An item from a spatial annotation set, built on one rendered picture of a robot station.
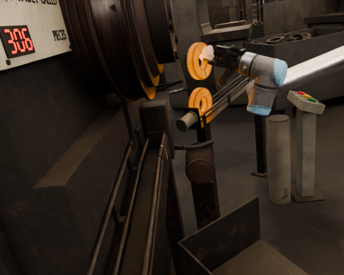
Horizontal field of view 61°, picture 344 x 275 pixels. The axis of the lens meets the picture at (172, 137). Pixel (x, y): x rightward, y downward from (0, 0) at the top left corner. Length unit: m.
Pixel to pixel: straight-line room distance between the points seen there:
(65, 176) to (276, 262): 0.45
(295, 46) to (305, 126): 1.42
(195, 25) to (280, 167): 2.24
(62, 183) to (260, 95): 0.84
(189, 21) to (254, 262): 3.13
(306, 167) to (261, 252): 1.19
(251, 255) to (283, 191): 1.16
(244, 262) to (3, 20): 0.61
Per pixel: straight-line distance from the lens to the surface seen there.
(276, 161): 1.71
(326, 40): 3.22
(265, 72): 1.15
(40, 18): 0.62
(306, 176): 1.87
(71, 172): 0.55
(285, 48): 2.98
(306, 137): 1.75
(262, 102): 1.17
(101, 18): 0.68
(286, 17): 5.05
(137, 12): 0.72
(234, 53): 1.22
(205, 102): 1.41
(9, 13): 0.54
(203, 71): 1.32
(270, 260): 0.68
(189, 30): 3.57
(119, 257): 0.65
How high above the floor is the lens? 1.09
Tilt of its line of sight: 22 degrees down
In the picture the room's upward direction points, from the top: 10 degrees counter-clockwise
